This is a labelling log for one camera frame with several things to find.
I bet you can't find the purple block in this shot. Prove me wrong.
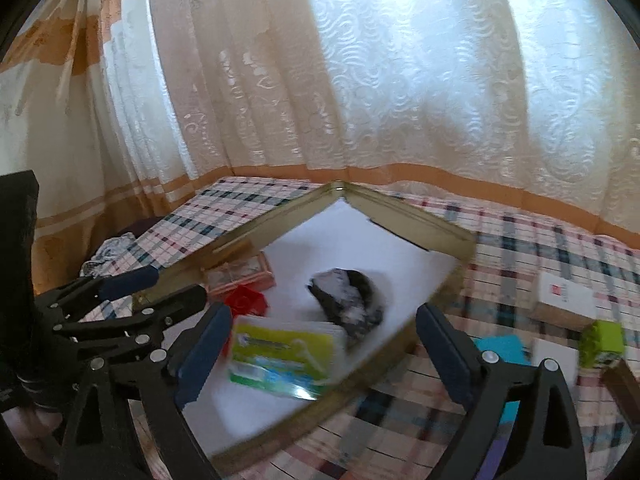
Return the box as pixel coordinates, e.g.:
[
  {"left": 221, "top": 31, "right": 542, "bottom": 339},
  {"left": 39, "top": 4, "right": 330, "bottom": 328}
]
[{"left": 475, "top": 424, "right": 512, "bottom": 480}]

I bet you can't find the red toy brick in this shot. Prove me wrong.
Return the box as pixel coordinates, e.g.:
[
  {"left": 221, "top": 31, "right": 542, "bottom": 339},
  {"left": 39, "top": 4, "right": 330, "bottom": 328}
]
[{"left": 219, "top": 283, "right": 271, "bottom": 351}]

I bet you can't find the white power adapter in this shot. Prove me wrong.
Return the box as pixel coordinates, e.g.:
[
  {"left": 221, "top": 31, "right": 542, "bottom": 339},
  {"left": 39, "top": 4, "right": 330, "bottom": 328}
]
[{"left": 530, "top": 338, "right": 579, "bottom": 388}]

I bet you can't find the brown wooden block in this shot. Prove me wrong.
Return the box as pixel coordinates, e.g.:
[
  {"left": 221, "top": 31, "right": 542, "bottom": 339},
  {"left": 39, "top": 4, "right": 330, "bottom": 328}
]
[{"left": 601, "top": 360, "right": 640, "bottom": 434}]

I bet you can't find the teal toy brick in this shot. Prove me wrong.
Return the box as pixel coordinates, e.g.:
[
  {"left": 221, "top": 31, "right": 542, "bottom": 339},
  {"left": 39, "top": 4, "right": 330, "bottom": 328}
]
[{"left": 474, "top": 335, "right": 530, "bottom": 425}]

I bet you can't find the pink framed card box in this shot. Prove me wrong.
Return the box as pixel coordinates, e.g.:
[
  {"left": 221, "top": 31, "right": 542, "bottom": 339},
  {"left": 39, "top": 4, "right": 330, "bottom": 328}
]
[{"left": 203, "top": 252, "right": 276, "bottom": 296}]

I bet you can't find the lime green toy cube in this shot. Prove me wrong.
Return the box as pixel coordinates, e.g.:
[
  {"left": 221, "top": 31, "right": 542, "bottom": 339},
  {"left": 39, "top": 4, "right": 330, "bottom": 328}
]
[{"left": 578, "top": 320, "right": 625, "bottom": 368}]

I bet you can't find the green floss pick box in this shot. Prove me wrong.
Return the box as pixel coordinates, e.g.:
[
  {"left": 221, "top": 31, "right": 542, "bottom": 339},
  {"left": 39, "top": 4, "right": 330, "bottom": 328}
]
[{"left": 228, "top": 315, "right": 347, "bottom": 401}]

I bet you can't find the white and cork box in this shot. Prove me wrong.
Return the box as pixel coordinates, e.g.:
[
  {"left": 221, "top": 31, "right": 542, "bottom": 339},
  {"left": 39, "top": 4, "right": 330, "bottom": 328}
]
[{"left": 529, "top": 272, "right": 597, "bottom": 332}]

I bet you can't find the left hand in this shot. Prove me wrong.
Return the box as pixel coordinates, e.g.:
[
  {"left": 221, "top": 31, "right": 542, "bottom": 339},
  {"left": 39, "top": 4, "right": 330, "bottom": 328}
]
[{"left": 2, "top": 406, "right": 63, "bottom": 474}]

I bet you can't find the white paper tray liner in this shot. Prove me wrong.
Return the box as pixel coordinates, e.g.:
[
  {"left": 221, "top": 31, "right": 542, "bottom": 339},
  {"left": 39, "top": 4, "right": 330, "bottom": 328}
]
[{"left": 183, "top": 200, "right": 458, "bottom": 456}]

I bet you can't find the plaid checkered tablecloth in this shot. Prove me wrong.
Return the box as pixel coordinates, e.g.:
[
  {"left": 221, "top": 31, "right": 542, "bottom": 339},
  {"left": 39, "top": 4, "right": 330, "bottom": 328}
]
[{"left": 99, "top": 177, "right": 639, "bottom": 479}]

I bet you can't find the gold metal tin tray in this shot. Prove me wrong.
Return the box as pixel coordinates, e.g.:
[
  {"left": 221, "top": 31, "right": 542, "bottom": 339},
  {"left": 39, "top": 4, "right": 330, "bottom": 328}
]
[{"left": 134, "top": 181, "right": 475, "bottom": 476}]

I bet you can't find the cream lace curtain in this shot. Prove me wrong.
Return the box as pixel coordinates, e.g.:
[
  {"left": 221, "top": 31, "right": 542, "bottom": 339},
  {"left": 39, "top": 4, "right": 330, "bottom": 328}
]
[{"left": 1, "top": 0, "right": 639, "bottom": 290}]

